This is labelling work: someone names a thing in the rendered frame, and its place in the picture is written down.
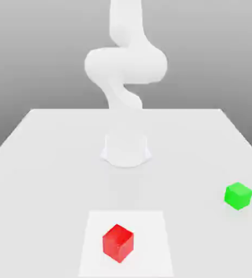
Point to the small green cube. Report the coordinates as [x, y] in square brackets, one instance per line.
[237, 196]

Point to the small red cube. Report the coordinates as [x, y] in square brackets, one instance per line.
[117, 244]

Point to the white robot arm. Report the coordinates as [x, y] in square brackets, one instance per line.
[126, 65]

